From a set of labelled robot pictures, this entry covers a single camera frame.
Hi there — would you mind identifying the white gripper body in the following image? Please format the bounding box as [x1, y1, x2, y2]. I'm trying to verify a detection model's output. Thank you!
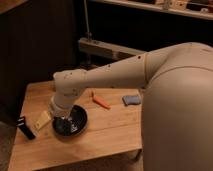
[49, 97, 73, 117]

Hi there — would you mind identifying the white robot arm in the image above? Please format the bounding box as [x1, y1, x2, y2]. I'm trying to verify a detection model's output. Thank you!
[49, 42, 213, 171]

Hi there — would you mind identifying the black round bowl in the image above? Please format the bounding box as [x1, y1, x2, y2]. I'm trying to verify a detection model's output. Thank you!
[52, 105, 88, 136]

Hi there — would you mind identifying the orange carrot toy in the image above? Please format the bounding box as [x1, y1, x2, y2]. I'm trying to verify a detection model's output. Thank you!
[92, 92, 111, 110]

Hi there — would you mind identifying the wooden table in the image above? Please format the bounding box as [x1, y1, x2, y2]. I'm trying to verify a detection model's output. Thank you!
[8, 81, 142, 171]

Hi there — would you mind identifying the metal pole stand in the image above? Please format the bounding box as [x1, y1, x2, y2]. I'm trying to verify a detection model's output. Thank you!
[83, 0, 92, 42]

